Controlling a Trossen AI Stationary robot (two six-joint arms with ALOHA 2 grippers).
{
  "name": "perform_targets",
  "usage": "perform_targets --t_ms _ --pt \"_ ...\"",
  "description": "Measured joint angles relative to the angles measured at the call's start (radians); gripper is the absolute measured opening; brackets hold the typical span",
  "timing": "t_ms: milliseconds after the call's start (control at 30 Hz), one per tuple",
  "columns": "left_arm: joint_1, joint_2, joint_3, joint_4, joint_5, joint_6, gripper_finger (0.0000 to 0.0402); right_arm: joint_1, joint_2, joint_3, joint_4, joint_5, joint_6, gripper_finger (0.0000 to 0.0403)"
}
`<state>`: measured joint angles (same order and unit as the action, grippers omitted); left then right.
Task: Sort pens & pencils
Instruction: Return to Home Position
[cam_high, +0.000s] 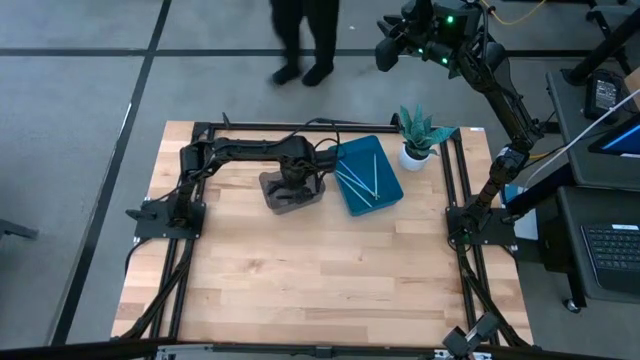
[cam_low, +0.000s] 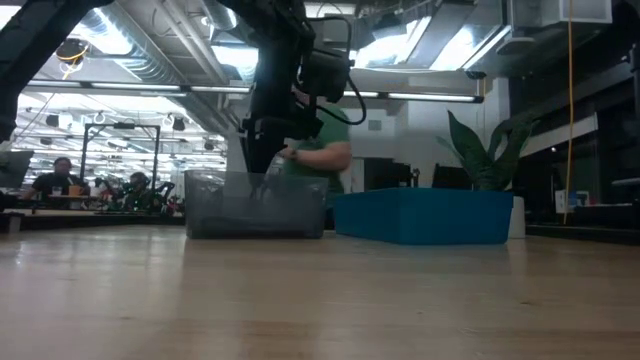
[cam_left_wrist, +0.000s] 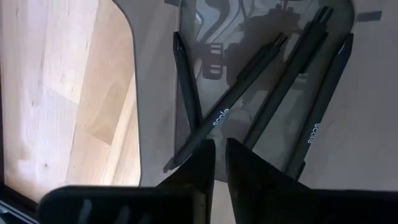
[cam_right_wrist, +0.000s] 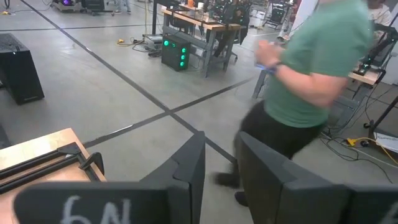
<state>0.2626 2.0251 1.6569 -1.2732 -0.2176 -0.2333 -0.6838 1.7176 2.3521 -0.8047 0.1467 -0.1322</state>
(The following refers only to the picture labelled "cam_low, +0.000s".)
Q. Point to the silver ceiling duct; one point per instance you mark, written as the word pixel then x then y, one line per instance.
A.
pixel 220 12

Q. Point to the grey computer monitor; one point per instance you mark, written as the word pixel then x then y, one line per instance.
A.
pixel 15 167

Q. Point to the black monitor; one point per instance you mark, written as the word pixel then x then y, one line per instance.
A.
pixel 451 177

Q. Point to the white paper sign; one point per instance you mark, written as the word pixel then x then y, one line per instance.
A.
pixel 561 201

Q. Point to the green snake plant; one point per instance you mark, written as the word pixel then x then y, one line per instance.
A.
pixel 475 160

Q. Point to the black gantry frame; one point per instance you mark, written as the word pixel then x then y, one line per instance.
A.
pixel 120 126

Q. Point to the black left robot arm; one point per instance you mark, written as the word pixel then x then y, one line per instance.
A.
pixel 30 40

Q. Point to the grey translucent plastic bin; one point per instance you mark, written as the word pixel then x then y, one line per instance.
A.
pixel 225 210

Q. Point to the long ceiling light bar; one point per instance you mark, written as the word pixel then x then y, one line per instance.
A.
pixel 430 96

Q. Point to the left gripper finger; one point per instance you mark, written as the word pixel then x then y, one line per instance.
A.
pixel 276 157
pixel 256 157

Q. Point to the black ceiling camera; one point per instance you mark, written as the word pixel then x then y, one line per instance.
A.
pixel 476 75

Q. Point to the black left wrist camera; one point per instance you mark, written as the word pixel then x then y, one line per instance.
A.
pixel 325 75

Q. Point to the white ceiling unit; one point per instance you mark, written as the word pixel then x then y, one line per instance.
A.
pixel 560 12

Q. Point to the person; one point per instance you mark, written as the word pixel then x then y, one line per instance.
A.
pixel 55 182
pixel 330 150
pixel 137 187

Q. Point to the blue plastic tray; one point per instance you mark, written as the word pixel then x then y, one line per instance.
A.
pixel 425 215

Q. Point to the black aluminium table frame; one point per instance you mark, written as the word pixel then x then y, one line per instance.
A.
pixel 100 221

